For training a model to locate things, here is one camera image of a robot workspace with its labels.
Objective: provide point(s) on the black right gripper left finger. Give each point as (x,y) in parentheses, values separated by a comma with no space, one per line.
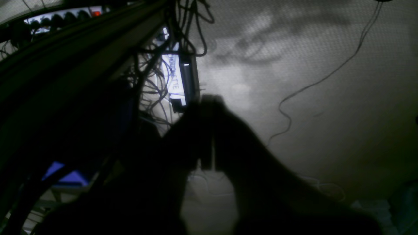
(145,199)

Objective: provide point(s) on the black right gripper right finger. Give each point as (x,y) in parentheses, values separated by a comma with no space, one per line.
(271,200)

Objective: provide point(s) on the white labelled box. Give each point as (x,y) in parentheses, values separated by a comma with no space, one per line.
(181,75)

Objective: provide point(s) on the white power strip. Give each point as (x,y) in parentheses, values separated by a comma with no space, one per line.
(59,19)

